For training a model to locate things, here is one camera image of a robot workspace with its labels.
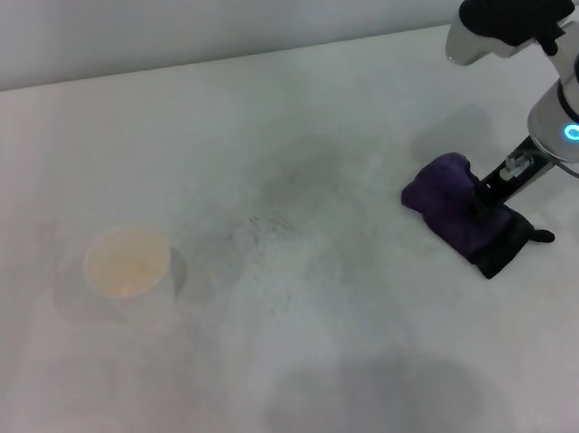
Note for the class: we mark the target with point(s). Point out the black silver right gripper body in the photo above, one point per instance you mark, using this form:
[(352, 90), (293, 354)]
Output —
[(512, 179)]

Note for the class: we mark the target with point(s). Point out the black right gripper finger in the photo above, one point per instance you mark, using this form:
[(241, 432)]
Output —
[(503, 250), (479, 204)]

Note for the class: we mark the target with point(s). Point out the purple rag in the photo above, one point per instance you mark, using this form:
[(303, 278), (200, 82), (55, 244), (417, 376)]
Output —
[(443, 189)]

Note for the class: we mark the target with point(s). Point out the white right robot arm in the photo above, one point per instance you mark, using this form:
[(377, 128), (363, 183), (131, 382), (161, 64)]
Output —
[(571, 99)]

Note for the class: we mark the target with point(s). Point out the white paper cup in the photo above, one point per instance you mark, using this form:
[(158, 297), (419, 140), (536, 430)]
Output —
[(125, 267)]

